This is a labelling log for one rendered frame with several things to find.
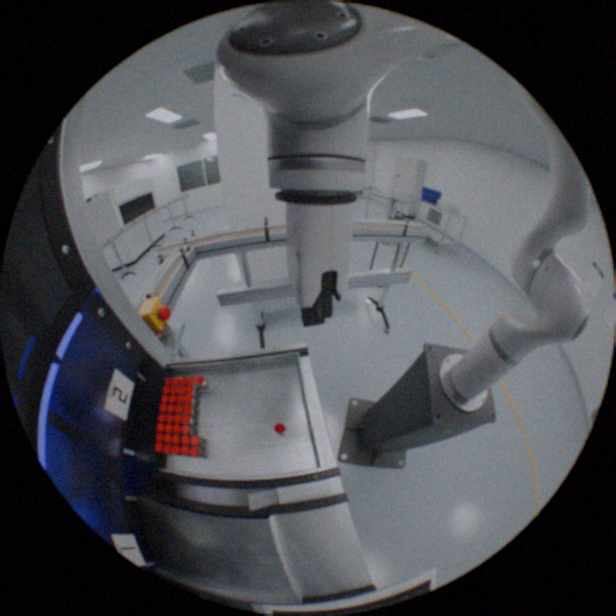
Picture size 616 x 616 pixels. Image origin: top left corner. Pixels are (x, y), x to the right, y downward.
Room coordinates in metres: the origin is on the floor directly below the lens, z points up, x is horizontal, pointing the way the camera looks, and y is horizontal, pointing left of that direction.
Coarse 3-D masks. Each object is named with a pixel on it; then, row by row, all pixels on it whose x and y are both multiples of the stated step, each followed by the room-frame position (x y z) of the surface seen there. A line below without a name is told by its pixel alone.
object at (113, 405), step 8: (120, 376) 0.06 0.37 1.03; (112, 384) 0.04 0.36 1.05; (120, 384) 0.05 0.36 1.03; (128, 384) 0.06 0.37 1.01; (112, 392) 0.02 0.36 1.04; (128, 392) 0.04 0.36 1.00; (112, 400) 0.01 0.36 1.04; (128, 400) 0.03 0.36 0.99; (112, 408) 0.00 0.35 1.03; (120, 408) 0.00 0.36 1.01; (120, 416) -0.01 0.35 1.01
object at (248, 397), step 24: (240, 360) 0.20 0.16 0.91; (264, 360) 0.21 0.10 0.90; (288, 360) 0.22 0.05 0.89; (216, 384) 0.15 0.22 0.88; (240, 384) 0.15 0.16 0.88; (264, 384) 0.16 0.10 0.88; (288, 384) 0.16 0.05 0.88; (216, 408) 0.09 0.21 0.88; (240, 408) 0.10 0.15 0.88; (264, 408) 0.10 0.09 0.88; (288, 408) 0.10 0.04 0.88; (216, 432) 0.03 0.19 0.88; (240, 432) 0.04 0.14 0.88; (264, 432) 0.05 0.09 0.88; (288, 432) 0.05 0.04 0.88; (312, 432) 0.05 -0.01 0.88; (168, 456) -0.06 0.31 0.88; (216, 456) -0.02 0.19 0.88; (240, 456) -0.01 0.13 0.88; (264, 456) 0.00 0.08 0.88; (288, 456) 0.00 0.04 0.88; (312, 456) 0.00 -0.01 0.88
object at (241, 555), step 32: (160, 512) -0.21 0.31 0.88; (192, 512) -0.15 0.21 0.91; (160, 544) -0.32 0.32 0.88; (192, 544) -0.26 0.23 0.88; (224, 544) -0.23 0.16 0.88; (256, 544) -0.21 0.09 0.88; (192, 576) -0.40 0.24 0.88; (224, 576) -0.34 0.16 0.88; (256, 576) -0.31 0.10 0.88; (288, 576) -0.27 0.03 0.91
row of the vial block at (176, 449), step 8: (184, 384) 0.12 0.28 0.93; (184, 392) 0.10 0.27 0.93; (184, 400) 0.08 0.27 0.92; (176, 408) 0.06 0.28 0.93; (176, 416) 0.04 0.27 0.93; (176, 424) 0.02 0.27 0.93; (184, 424) 0.03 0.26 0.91; (176, 432) 0.01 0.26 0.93; (176, 440) -0.01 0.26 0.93; (176, 448) -0.03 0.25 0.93
